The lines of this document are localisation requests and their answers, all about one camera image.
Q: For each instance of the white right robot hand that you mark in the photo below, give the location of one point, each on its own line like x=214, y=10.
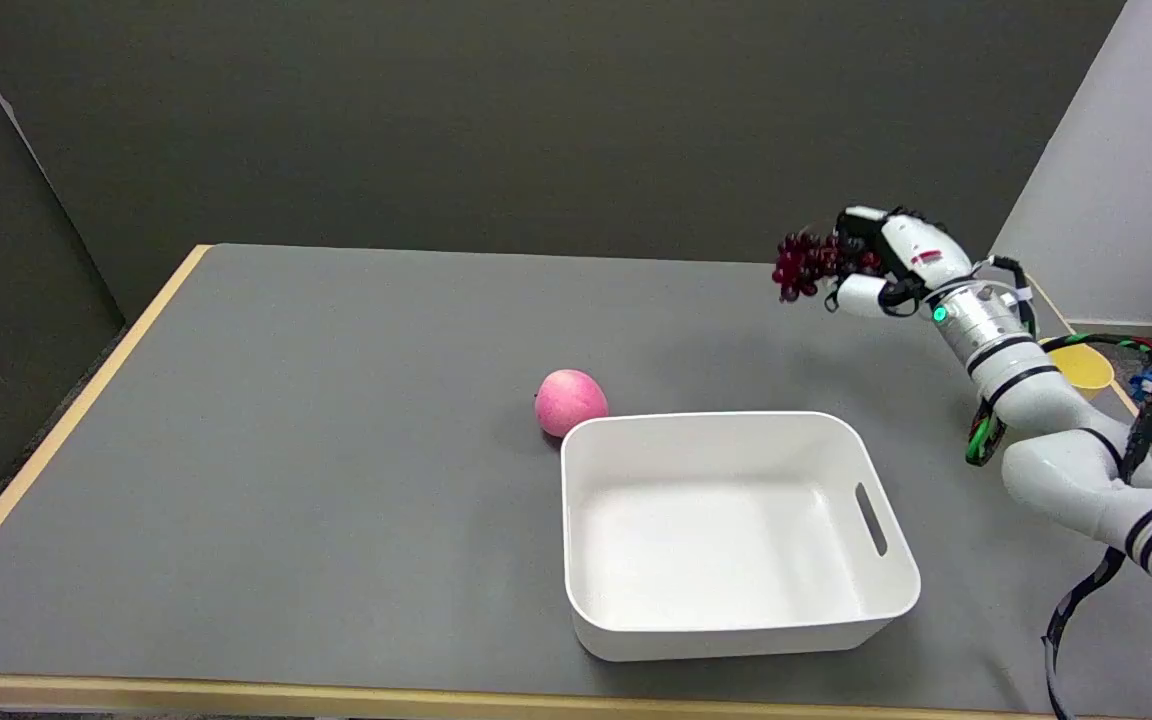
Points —
x=911, y=248

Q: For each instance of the grey table mat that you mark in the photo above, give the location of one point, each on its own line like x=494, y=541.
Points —
x=496, y=470

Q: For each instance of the white plastic container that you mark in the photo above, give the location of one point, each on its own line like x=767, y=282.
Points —
x=736, y=535

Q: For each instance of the dark red grape bunch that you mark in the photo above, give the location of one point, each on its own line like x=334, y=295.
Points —
x=804, y=266

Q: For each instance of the yellow bowl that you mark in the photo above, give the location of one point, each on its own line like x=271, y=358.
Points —
x=1084, y=368

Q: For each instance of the pink peach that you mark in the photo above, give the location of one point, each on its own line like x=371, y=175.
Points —
x=569, y=401

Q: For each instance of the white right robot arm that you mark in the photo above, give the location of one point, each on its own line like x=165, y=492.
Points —
x=1056, y=420

